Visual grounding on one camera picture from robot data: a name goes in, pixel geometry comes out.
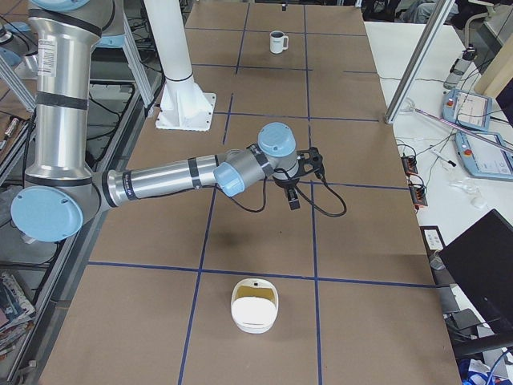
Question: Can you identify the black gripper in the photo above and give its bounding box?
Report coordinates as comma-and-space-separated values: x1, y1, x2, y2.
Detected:
276, 172, 301, 210

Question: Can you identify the white ribbed mug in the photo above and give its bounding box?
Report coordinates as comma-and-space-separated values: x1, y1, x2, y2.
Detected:
269, 30, 289, 55

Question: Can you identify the white lidded bin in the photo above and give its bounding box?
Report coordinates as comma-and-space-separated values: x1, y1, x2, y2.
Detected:
231, 278, 279, 334

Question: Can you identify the orange circuit board far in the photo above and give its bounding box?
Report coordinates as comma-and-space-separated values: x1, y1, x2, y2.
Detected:
401, 155, 418, 176

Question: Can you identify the orange circuit board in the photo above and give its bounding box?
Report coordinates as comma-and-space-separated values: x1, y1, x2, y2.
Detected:
408, 180, 428, 209
401, 155, 418, 176

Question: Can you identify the orange circuit board near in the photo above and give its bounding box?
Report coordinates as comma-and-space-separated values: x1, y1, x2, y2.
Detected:
408, 180, 428, 209

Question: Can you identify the black marker pen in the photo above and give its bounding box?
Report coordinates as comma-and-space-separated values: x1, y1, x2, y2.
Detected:
430, 148, 457, 168

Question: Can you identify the far teach pendant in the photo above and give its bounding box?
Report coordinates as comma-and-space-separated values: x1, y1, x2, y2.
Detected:
442, 89, 493, 132

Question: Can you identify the teach pendant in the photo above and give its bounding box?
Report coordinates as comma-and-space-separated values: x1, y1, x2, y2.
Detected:
454, 132, 512, 181
442, 89, 493, 132

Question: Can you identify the near teach pendant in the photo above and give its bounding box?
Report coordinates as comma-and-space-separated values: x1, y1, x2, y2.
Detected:
454, 132, 512, 181

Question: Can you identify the black laptop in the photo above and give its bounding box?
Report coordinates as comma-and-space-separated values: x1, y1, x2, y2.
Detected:
439, 209, 512, 333

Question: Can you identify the stack of magazines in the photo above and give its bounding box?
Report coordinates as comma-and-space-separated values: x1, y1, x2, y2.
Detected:
1, 270, 36, 359

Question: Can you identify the aluminium frame post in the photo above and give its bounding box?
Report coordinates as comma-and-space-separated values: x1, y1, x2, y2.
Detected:
385, 1, 457, 124

